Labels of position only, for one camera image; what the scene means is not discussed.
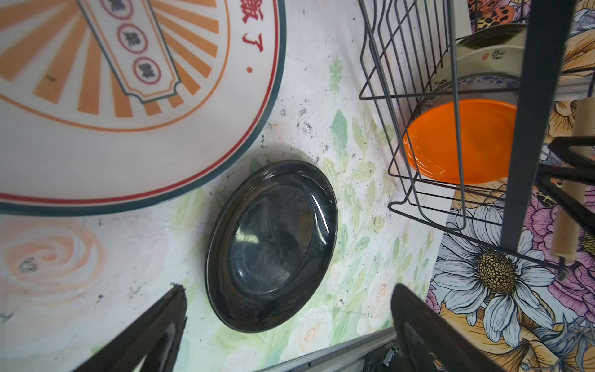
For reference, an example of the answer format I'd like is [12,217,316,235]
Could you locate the orange small plate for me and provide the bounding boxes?
[403,99,517,184]

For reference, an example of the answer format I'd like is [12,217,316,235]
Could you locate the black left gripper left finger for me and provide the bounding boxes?
[75,285,187,371]

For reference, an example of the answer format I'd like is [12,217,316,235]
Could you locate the black small plate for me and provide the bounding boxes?
[205,160,339,333]

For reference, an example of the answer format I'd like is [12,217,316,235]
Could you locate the white plate orange pattern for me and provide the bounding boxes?
[1,1,287,217]

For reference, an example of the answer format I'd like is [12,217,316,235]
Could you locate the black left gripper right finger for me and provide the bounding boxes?
[390,284,502,372]

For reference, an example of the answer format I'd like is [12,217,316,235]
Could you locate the dark grey small plate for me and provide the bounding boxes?
[413,73,521,118]

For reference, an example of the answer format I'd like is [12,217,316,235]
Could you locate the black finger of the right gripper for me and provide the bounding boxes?
[549,136,594,169]
[535,178,594,235]

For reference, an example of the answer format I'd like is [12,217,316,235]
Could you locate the beige small plate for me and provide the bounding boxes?
[429,45,525,91]

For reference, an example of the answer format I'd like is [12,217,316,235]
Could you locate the black wire dish rack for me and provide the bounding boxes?
[359,1,594,280]

